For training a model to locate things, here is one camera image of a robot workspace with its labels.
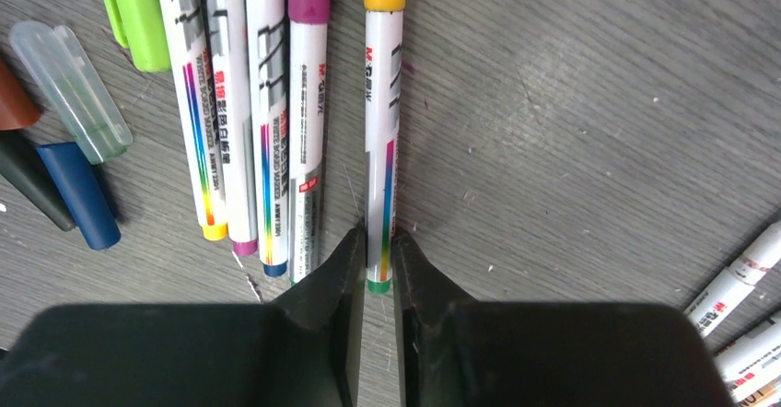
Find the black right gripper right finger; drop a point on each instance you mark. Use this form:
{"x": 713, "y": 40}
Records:
{"x": 456, "y": 350}

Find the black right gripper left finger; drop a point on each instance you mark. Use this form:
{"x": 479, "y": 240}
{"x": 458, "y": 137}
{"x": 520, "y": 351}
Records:
{"x": 300, "y": 349}

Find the blue pen cap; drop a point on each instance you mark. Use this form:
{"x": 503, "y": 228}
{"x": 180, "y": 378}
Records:
{"x": 84, "y": 193}

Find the brown cap marker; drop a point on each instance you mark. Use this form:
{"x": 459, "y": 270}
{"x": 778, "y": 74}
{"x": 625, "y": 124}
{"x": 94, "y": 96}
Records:
{"x": 734, "y": 283}

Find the black pen cap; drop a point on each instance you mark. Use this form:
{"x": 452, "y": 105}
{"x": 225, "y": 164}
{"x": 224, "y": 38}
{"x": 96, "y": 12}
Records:
{"x": 22, "y": 167}

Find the purple cap marker green end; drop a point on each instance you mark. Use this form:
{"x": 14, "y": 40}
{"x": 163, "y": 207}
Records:
{"x": 307, "y": 105}

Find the brown pen cap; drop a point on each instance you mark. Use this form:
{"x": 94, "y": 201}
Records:
{"x": 18, "y": 111}

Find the clear pen cap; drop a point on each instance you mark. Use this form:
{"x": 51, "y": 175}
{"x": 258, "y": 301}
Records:
{"x": 58, "y": 63}

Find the light green pen cap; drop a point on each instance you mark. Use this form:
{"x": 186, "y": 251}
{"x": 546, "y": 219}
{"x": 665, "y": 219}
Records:
{"x": 137, "y": 25}

